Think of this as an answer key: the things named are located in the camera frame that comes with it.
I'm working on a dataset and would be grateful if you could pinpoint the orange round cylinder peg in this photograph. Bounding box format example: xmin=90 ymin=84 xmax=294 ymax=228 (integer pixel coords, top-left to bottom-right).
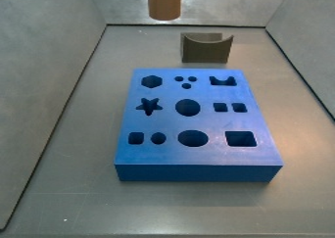
xmin=149 ymin=0 xmax=182 ymax=21

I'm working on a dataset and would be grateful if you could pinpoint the blue shape sorter block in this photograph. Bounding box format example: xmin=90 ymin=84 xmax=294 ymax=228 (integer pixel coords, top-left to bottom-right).
xmin=114 ymin=69 xmax=283 ymax=182

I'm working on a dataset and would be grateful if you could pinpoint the dark grey curved holder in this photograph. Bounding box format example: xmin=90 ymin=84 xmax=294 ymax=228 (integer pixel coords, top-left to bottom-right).
xmin=181 ymin=32 xmax=235 ymax=64

